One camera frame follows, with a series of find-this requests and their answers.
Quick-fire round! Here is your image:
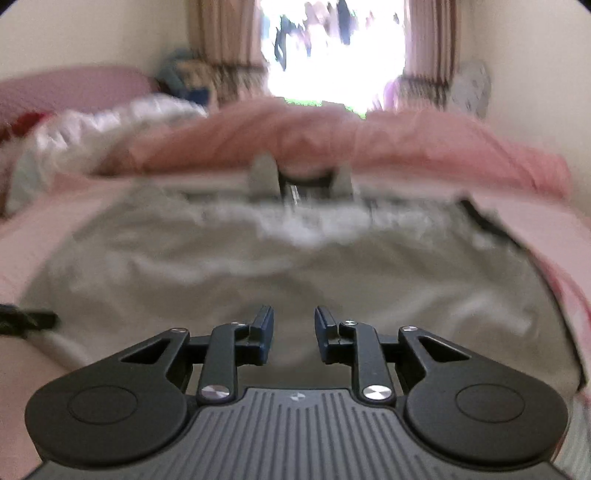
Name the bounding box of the pink quilted headboard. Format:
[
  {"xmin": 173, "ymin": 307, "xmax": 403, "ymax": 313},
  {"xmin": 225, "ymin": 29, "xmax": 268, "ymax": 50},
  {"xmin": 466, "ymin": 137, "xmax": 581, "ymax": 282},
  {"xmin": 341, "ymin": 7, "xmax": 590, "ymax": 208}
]
[{"xmin": 0, "ymin": 66, "xmax": 158, "ymax": 126}]

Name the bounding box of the row of hanging clothes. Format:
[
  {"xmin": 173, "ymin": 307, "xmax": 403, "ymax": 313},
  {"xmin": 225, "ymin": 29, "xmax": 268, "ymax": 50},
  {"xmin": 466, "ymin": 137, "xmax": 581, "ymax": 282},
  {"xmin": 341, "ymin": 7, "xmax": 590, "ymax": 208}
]
[{"xmin": 271, "ymin": 0, "xmax": 403, "ymax": 71}]

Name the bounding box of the white quilt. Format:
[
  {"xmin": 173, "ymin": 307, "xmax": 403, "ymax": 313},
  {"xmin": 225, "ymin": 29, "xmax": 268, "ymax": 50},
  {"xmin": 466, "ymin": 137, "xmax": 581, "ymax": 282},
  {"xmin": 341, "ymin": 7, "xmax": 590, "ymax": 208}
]
[{"xmin": 8, "ymin": 93, "xmax": 209, "ymax": 214}]

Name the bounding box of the pink hanging cloth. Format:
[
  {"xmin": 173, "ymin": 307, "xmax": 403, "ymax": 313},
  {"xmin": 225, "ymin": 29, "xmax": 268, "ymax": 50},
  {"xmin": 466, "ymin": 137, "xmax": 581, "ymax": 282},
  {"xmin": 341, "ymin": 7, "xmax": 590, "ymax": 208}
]
[{"xmin": 375, "ymin": 75, "xmax": 403, "ymax": 112}]

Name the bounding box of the pink duvet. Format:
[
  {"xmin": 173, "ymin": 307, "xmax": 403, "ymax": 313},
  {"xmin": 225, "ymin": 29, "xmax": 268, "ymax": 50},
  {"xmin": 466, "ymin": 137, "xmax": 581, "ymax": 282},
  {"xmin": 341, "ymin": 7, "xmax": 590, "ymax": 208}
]
[{"xmin": 99, "ymin": 98, "xmax": 573, "ymax": 200}]

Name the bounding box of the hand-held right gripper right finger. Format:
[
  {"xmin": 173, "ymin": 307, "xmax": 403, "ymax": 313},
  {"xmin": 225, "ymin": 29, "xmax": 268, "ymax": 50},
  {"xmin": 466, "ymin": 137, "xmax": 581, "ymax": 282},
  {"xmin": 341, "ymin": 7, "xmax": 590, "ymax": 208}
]
[{"xmin": 314, "ymin": 304, "xmax": 475, "ymax": 406}]

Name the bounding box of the pink printed blanket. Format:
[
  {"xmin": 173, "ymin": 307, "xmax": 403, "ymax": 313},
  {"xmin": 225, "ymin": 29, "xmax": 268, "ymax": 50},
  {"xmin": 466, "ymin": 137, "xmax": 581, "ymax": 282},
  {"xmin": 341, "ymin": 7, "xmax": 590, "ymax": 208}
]
[{"xmin": 0, "ymin": 171, "xmax": 591, "ymax": 480}]

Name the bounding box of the striped brown curtain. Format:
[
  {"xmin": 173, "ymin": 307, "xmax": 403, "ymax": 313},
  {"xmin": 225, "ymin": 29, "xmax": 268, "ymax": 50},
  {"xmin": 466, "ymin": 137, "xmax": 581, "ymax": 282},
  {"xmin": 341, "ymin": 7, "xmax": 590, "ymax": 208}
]
[
  {"xmin": 186, "ymin": 0, "xmax": 271, "ymax": 106},
  {"xmin": 396, "ymin": 0, "xmax": 463, "ymax": 112}
]

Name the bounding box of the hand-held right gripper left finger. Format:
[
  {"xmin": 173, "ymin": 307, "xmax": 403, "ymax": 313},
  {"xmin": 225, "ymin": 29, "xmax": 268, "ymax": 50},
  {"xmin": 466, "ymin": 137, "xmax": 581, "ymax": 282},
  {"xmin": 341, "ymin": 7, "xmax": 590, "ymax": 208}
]
[{"xmin": 117, "ymin": 304, "xmax": 275, "ymax": 407}]

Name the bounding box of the grey and black jacket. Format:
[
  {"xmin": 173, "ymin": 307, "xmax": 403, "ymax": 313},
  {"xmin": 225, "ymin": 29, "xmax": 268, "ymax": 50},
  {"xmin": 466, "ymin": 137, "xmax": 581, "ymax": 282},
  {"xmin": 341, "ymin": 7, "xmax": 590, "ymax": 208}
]
[{"xmin": 18, "ymin": 151, "xmax": 583, "ymax": 407}]

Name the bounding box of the white patterned pillow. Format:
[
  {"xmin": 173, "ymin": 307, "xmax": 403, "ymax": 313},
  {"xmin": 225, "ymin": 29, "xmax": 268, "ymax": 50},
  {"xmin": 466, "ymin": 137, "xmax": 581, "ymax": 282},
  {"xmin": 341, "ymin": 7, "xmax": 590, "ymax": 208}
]
[{"xmin": 449, "ymin": 59, "xmax": 492, "ymax": 119}]

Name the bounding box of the pile of crumpled clothes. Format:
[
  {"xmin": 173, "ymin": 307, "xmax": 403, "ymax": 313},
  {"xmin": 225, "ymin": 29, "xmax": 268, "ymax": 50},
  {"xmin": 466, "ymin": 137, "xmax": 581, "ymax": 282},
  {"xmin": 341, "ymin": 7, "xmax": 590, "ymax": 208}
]
[{"xmin": 0, "ymin": 110, "xmax": 49, "ymax": 145}]

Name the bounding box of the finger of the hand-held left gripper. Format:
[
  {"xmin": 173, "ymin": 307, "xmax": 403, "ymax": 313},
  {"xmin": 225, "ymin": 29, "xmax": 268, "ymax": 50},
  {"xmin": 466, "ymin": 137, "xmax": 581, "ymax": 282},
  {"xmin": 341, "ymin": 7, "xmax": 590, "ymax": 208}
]
[{"xmin": 0, "ymin": 303, "xmax": 59, "ymax": 339}]

